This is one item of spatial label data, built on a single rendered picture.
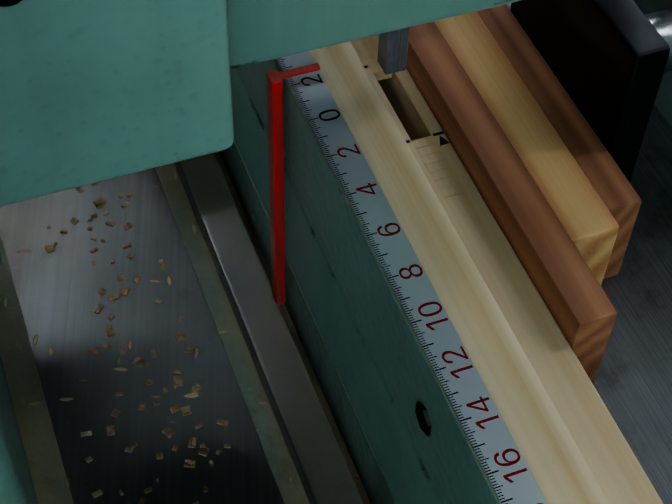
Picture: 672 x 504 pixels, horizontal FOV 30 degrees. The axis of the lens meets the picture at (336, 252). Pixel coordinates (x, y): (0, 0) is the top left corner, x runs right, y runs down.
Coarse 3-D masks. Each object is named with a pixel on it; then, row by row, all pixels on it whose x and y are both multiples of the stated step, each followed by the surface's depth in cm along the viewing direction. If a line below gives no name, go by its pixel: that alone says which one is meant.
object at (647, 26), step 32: (544, 0) 50; (576, 0) 48; (608, 0) 46; (544, 32) 51; (576, 32) 48; (608, 32) 46; (640, 32) 45; (576, 64) 49; (608, 64) 46; (640, 64) 45; (576, 96) 50; (608, 96) 47; (640, 96) 46; (608, 128) 48; (640, 128) 48
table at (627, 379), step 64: (256, 128) 56; (640, 192) 53; (320, 256) 51; (640, 256) 51; (320, 320) 54; (640, 320) 49; (384, 384) 47; (640, 384) 47; (384, 448) 49; (640, 448) 45
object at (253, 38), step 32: (256, 0) 41; (288, 0) 41; (320, 0) 42; (352, 0) 42; (384, 0) 43; (416, 0) 43; (448, 0) 44; (480, 0) 44; (512, 0) 45; (256, 32) 42; (288, 32) 42; (320, 32) 43; (352, 32) 43; (384, 32) 44
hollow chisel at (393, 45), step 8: (392, 32) 48; (400, 32) 48; (408, 32) 49; (384, 40) 49; (392, 40) 49; (400, 40) 49; (384, 48) 49; (392, 48) 49; (400, 48) 49; (384, 56) 49; (392, 56) 49; (400, 56) 50; (384, 64) 50; (392, 64) 50; (400, 64) 50; (384, 72) 50; (392, 72) 50
